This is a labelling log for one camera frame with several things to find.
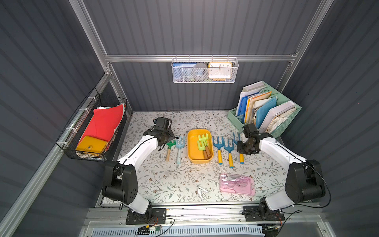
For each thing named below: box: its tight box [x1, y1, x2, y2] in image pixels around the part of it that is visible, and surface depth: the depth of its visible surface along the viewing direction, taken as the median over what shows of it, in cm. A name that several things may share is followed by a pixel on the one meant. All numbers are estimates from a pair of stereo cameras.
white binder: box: [258, 100, 296, 133], surface depth 88 cm
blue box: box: [172, 62, 197, 82], surface depth 90 cm
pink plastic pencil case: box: [219, 172, 256, 197], surface depth 85 cm
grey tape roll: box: [192, 62, 208, 81], surface depth 89 cm
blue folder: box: [235, 95, 249, 117], surface depth 104 cm
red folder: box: [78, 104, 124, 142], surface depth 76 cm
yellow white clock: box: [208, 61, 233, 81], surface depth 90 cm
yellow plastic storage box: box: [187, 128, 214, 164], surface depth 100 cm
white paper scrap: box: [197, 186, 209, 200], surface depth 82 cm
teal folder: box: [255, 96, 277, 129], surface depth 94 cm
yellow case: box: [75, 135, 109, 154], surface depth 67 cm
